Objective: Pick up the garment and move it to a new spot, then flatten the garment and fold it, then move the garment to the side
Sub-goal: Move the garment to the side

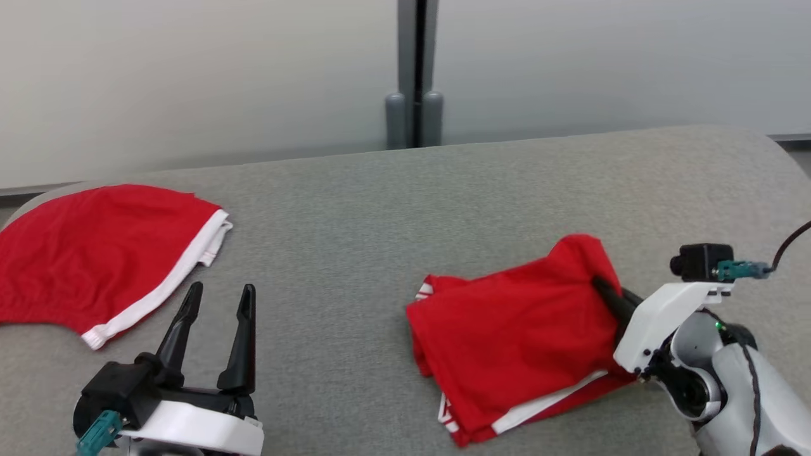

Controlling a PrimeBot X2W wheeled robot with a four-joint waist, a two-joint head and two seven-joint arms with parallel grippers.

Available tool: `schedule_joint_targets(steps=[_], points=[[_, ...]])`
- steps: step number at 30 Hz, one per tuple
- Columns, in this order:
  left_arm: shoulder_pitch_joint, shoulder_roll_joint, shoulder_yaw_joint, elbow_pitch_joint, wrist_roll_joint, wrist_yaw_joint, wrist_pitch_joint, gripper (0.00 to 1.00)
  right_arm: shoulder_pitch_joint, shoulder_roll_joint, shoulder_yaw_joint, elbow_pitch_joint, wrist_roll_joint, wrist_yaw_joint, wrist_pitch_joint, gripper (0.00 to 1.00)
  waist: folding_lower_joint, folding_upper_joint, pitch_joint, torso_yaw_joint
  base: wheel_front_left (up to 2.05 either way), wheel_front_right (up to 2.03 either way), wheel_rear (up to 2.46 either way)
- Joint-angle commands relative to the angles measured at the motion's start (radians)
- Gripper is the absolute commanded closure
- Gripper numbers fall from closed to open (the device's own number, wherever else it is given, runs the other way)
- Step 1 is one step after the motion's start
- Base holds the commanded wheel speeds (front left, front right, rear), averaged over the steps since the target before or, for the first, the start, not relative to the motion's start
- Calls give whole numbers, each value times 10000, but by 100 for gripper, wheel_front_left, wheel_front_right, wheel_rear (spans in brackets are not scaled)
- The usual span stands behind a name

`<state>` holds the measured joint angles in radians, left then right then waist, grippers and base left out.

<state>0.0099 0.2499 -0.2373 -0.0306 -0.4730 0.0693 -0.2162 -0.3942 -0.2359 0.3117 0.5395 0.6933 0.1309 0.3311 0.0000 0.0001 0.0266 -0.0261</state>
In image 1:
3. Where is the grey partition post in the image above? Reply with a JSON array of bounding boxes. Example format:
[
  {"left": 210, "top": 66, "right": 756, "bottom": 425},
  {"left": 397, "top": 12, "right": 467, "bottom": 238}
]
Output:
[{"left": 385, "top": 0, "right": 444, "bottom": 151}]

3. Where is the red garment with white trim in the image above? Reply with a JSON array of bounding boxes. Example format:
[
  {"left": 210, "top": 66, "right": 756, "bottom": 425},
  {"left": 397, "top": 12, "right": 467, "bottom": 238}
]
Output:
[{"left": 0, "top": 184, "right": 233, "bottom": 351}]

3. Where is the teal camera connector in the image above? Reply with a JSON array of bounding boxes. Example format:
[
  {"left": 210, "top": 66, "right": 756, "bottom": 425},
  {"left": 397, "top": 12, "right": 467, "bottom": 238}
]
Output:
[
  {"left": 717, "top": 258, "right": 775, "bottom": 282},
  {"left": 76, "top": 410, "right": 122, "bottom": 456}
]

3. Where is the teal right camera connector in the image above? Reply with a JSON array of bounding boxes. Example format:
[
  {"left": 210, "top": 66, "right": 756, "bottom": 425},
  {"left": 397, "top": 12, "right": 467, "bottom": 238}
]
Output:
[{"left": 717, "top": 258, "right": 775, "bottom": 282}]

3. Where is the teal left camera connector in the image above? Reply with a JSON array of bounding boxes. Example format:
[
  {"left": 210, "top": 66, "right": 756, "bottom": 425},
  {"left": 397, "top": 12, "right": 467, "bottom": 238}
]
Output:
[{"left": 76, "top": 410, "right": 122, "bottom": 456}]

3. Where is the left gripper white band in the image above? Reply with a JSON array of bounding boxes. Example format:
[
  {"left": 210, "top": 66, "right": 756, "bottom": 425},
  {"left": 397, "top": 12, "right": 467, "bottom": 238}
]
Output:
[{"left": 120, "top": 282, "right": 265, "bottom": 456}]

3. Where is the dark right camera cable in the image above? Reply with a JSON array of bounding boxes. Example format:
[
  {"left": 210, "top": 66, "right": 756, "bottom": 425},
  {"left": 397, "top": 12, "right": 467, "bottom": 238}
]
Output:
[{"left": 769, "top": 220, "right": 811, "bottom": 274}]

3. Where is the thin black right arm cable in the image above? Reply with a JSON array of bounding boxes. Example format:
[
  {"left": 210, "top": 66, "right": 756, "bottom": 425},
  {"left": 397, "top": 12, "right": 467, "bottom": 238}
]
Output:
[{"left": 738, "top": 329, "right": 764, "bottom": 456}]

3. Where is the red white jersey garment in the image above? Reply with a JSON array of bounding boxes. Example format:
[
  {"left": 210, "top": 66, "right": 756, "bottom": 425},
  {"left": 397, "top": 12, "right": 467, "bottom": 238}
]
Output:
[{"left": 405, "top": 234, "right": 637, "bottom": 448}]

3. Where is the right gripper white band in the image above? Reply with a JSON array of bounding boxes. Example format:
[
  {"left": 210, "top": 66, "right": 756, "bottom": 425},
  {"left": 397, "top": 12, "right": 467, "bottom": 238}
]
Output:
[{"left": 591, "top": 277, "right": 736, "bottom": 375}]

